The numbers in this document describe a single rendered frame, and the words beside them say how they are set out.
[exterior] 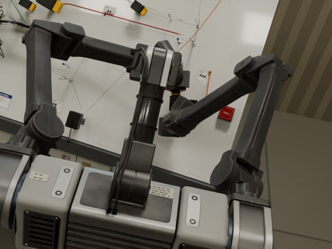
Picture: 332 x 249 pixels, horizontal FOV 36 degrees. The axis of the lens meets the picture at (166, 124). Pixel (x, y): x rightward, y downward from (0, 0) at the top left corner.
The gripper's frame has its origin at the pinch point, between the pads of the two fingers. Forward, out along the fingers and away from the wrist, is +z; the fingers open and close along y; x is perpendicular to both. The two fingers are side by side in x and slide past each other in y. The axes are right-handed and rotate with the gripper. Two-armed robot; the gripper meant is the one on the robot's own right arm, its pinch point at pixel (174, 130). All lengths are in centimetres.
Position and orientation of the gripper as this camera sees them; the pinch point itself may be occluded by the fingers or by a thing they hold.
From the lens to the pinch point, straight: 195.7
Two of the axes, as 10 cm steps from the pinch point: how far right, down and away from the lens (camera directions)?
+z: 0.8, 1.7, 9.8
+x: -0.7, 9.8, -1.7
